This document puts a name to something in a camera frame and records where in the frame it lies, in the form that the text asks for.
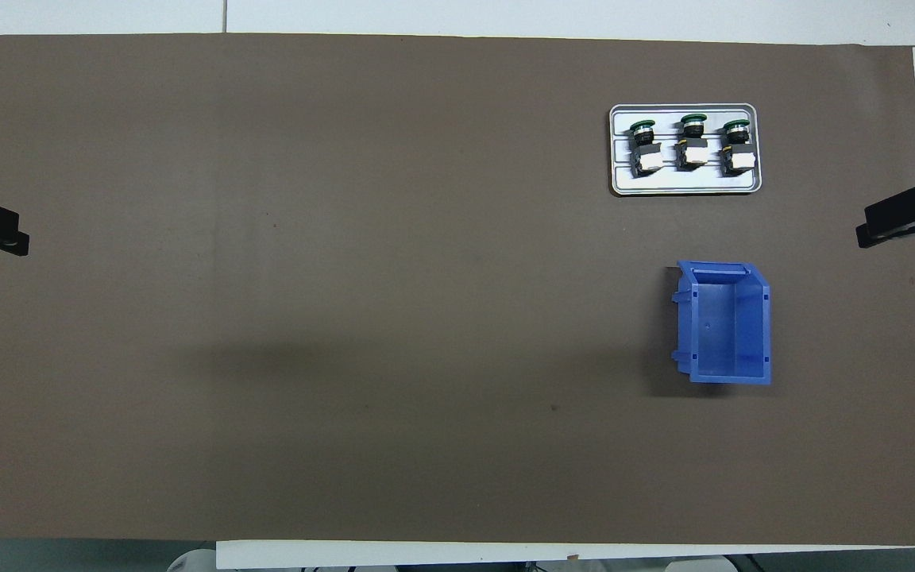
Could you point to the brown paper table mat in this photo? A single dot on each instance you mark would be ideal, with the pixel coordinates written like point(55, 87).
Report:
point(346, 318)

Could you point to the blue plastic bin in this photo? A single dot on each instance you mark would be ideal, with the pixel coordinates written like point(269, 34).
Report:
point(723, 334)

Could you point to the green push button switch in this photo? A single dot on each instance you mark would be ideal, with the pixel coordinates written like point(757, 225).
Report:
point(739, 161)
point(693, 155)
point(648, 163)

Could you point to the silver metal tray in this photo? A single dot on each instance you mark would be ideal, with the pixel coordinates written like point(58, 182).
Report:
point(688, 184)

